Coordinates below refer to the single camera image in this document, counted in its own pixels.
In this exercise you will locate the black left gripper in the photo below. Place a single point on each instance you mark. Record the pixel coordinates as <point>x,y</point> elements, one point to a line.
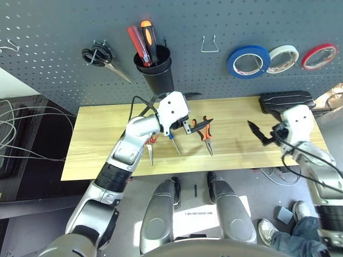
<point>178,125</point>

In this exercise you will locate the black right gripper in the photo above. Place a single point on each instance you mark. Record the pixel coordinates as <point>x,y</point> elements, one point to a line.
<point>280,134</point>

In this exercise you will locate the orange black needle-nose pliers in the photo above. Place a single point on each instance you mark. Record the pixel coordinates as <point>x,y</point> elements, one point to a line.
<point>206,135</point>

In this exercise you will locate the blue tape roll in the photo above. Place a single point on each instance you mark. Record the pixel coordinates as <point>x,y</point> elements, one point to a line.
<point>231,63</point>

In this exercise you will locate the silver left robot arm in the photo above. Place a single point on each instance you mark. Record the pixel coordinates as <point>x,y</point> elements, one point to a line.
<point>139,131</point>

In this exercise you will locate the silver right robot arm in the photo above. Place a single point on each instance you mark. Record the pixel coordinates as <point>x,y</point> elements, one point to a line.
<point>316,160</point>

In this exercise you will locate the grey metal pegboard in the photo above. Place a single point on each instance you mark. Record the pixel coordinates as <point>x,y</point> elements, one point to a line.
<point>241,18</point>

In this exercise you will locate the black plastic case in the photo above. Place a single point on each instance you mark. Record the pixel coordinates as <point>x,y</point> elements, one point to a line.
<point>286,100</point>

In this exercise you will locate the black power adapter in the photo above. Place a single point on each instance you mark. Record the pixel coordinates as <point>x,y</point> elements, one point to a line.
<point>285,170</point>

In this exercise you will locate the black plastic cup holder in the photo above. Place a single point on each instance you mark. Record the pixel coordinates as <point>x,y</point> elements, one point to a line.
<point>159,77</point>

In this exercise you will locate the silver right robot leg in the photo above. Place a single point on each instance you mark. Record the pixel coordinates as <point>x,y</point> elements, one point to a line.
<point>231,208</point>

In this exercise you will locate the silver robot leg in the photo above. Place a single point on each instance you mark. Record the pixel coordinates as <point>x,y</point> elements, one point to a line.
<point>158,211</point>
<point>231,208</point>

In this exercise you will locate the brown shiny clutter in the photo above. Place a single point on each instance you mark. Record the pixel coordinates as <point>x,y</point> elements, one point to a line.
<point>332,97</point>

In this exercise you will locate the grey foot pedal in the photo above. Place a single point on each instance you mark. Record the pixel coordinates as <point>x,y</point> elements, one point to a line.
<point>283,214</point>

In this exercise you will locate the white tape roll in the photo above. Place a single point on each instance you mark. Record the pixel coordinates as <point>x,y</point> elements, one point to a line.
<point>284,49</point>

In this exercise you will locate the red tape roll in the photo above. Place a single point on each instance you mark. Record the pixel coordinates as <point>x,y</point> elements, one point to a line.
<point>306,60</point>

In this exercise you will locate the white grey sneaker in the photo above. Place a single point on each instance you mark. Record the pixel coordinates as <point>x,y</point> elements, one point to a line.
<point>268,231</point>
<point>301,211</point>

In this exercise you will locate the white paper sheet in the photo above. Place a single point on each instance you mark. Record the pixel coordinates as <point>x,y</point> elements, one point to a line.
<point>198,214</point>

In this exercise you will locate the silver left robot leg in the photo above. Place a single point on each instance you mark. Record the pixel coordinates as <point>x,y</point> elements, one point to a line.
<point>158,211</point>

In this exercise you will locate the blue jeans leg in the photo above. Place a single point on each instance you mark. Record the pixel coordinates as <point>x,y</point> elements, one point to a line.
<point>302,238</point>

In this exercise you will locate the silver scissors peg hook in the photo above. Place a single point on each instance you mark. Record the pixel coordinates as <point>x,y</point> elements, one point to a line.
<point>99,42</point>

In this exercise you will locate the silver robot torso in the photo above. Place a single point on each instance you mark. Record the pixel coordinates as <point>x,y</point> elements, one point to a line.
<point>214,249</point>

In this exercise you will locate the black low cabinet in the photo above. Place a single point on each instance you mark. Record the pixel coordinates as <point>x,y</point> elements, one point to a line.
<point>26,168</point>

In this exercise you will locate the silver empty peg hook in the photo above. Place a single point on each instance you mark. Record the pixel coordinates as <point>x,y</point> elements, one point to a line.
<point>4,49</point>
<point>13,44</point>

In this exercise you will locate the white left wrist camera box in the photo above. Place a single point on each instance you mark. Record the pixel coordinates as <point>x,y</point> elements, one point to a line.
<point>172,107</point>

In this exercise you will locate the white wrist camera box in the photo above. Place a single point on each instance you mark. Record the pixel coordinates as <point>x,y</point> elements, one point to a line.
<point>297,120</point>
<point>172,107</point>

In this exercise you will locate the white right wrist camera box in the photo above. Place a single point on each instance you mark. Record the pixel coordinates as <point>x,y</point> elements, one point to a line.
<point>297,120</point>

